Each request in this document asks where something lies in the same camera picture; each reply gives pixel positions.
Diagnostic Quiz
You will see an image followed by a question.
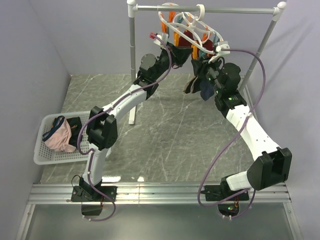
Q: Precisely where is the white perforated plastic basket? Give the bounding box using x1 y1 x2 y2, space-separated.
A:
33 111 90 165

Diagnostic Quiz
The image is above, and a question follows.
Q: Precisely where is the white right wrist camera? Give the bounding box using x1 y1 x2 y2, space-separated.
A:
209 41 231 63

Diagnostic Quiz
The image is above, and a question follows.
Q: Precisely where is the silver clothes rack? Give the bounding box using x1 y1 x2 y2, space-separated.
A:
125 0 288 126

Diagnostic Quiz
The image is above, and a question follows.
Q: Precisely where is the pink underwear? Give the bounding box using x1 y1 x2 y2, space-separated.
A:
42 115 76 153

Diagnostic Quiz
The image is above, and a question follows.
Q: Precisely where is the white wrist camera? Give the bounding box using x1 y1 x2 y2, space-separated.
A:
209 41 231 63
149 32 169 48

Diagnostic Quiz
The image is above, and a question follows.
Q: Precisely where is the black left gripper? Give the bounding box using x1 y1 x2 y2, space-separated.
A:
153 42 195 81

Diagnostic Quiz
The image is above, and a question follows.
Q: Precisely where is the dark red lace bra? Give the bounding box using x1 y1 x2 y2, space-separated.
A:
177 29 215 53

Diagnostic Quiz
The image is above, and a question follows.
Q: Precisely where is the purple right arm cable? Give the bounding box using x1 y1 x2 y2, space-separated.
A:
197 48 266 219

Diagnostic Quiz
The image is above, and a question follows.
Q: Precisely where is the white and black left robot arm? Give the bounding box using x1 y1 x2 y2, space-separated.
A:
79 43 193 201

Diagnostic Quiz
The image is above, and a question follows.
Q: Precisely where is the orange clothespin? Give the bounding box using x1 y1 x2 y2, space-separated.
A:
160 10 177 36
173 31 180 47

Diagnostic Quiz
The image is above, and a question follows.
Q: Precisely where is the navy blue underwear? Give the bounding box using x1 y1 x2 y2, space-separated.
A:
183 76 215 101

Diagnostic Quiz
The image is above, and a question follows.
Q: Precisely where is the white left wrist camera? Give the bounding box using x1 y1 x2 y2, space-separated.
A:
149 32 169 48

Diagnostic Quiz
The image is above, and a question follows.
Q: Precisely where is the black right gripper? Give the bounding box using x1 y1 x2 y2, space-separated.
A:
190 55 223 95

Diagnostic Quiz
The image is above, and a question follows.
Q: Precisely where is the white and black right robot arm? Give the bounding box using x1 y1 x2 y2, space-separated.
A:
187 56 292 201

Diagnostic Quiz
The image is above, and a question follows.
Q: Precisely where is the yellow-orange clothespin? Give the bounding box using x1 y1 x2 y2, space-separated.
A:
191 44 198 60

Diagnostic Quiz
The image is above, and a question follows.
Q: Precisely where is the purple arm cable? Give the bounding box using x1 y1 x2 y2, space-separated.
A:
77 34 173 222
197 48 266 219

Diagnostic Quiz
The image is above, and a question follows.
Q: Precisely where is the white plastic clip hanger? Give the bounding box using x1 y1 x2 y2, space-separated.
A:
158 4 224 57

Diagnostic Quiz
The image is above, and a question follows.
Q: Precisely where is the black lace underwear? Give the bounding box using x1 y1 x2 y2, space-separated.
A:
66 116 82 148

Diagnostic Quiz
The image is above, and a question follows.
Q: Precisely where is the aluminium mounting rail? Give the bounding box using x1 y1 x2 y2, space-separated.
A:
16 182 303 240

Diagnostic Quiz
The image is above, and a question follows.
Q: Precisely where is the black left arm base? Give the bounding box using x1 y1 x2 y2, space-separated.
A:
70 182 117 217

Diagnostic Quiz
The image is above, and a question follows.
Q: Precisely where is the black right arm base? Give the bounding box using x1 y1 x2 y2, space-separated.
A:
200 183 249 218

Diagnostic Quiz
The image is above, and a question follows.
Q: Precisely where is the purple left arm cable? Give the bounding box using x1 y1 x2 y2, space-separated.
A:
77 34 173 222

